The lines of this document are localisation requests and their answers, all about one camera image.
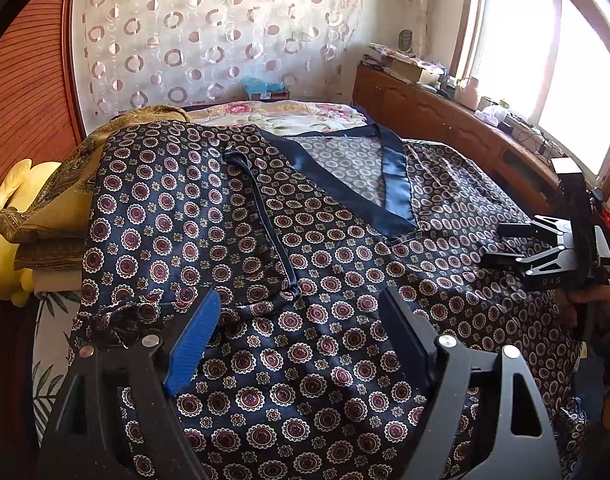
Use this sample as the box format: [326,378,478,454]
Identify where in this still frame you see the blue tissue box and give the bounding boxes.
[242,77,292,102]

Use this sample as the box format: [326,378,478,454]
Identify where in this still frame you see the white ceramic jar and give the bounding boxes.
[460,76,482,110]

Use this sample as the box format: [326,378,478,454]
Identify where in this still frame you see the cardboard box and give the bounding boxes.
[385,55,436,83]

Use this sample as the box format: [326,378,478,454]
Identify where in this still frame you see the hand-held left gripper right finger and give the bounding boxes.
[377,286,566,480]

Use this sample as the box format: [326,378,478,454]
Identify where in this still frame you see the gold patterned cloth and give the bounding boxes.
[0,105,193,271]

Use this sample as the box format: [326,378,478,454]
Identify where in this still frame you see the window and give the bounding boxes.
[455,0,610,186]

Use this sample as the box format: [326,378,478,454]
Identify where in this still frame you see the cream window curtain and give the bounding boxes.
[400,0,436,58]

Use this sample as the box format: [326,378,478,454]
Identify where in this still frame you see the power strip with cables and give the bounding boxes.
[505,115,560,156]

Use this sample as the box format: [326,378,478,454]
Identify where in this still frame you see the sheer circle pattern curtain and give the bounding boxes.
[80,0,366,116]

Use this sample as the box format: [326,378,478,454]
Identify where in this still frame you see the wooden slatted panel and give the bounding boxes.
[0,0,86,201]

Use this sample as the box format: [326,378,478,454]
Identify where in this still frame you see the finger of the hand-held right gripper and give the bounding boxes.
[480,244,576,292]
[497,215,574,250]

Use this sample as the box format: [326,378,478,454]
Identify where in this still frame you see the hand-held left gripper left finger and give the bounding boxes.
[35,287,223,480]

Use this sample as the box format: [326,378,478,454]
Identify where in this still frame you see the yellow plush pillow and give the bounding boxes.
[0,159,40,308]

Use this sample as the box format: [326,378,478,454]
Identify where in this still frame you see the leaf print bed sheet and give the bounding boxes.
[32,287,86,441]

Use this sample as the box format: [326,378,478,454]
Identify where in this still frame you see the person's right hand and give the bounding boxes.
[567,280,610,341]

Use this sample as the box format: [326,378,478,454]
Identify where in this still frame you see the navy medallion print pajama top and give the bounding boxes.
[70,121,593,480]

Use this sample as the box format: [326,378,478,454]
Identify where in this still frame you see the blue denim pants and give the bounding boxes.
[575,355,606,411]

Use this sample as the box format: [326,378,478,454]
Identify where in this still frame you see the floral blanket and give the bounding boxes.
[187,100,370,138]

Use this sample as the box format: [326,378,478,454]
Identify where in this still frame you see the wooden cabinet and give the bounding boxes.
[352,62,560,211]

